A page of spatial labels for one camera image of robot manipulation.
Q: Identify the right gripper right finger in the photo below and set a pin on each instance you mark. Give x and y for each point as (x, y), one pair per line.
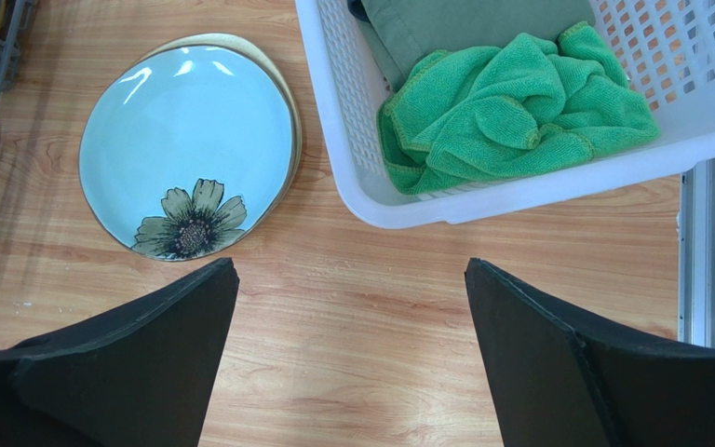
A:
(561, 375)

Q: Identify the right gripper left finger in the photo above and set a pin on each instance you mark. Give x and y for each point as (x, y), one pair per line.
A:
(140, 374)

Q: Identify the light blue flower plate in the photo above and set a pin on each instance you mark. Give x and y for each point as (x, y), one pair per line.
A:
(184, 152)

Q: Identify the cream bird plate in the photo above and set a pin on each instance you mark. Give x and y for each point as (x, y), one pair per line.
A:
(246, 48)

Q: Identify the bright green microfiber towel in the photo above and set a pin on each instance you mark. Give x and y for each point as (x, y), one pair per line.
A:
(490, 114)

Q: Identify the white plastic basket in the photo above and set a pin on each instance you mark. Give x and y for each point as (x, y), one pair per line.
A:
(666, 47)

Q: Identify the olive green folded cloth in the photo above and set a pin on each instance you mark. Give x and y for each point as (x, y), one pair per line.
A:
(400, 33)

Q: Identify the right aluminium frame post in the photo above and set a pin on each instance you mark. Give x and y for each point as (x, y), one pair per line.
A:
(696, 274)

